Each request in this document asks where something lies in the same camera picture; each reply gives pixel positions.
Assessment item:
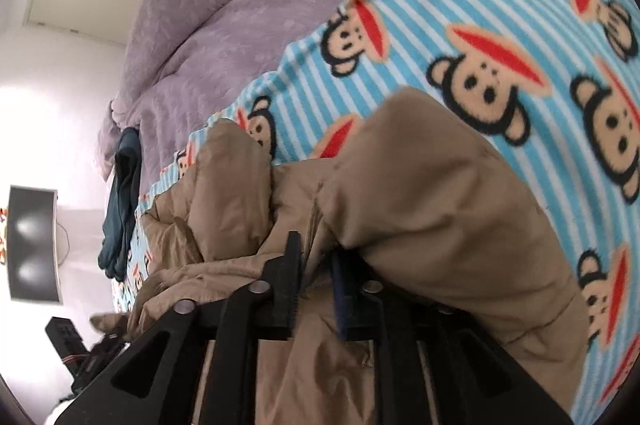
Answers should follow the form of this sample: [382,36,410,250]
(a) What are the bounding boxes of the dark teal folded pants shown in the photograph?
[97,128,143,281]

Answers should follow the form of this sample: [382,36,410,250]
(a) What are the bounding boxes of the blue striped monkey print blanket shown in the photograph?
[110,0,640,425]

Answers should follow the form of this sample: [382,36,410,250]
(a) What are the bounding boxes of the white door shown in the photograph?
[24,0,147,47]

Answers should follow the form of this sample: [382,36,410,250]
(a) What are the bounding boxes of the purple duvet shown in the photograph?
[97,0,431,196]

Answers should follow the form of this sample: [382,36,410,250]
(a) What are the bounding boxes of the tan puffer jacket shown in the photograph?
[125,85,591,425]

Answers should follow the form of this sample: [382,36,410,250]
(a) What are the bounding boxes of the black wall television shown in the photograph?
[6,185,63,304]

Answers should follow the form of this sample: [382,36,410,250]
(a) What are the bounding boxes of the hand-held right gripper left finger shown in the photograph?
[57,230,303,425]

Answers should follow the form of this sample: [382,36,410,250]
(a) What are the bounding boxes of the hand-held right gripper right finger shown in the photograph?
[327,249,575,425]

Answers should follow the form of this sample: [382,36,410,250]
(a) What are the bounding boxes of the thin wall cable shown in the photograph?
[55,220,71,267]

